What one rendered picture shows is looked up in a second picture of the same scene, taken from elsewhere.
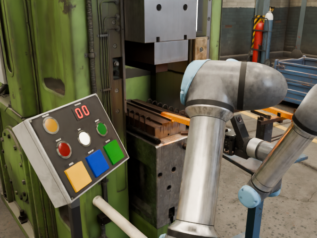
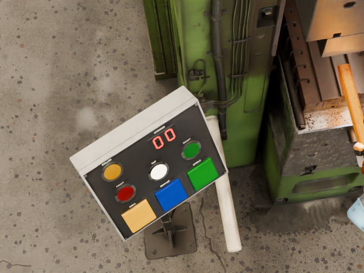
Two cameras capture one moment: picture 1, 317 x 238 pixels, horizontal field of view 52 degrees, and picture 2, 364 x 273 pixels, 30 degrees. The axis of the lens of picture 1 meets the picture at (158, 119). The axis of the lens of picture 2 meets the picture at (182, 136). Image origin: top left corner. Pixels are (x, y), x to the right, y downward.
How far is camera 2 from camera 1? 1.39 m
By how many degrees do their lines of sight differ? 56
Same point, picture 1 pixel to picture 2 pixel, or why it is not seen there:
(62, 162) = (121, 206)
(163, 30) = (353, 25)
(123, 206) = (252, 121)
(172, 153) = (325, 136)
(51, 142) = (109, 190)
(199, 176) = not seen: outside the picture
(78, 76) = (189, 33)
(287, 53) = not seen: outside the picture
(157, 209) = (285, 168)
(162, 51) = (344, 44)
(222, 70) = not seen: outside the picture
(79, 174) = (140, 216)
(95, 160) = (168, 194)
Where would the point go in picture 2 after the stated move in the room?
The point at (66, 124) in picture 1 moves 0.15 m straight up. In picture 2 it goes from (135, 163) to (128, 143)
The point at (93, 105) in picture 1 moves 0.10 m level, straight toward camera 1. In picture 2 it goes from (186, 121) to (173, 158)
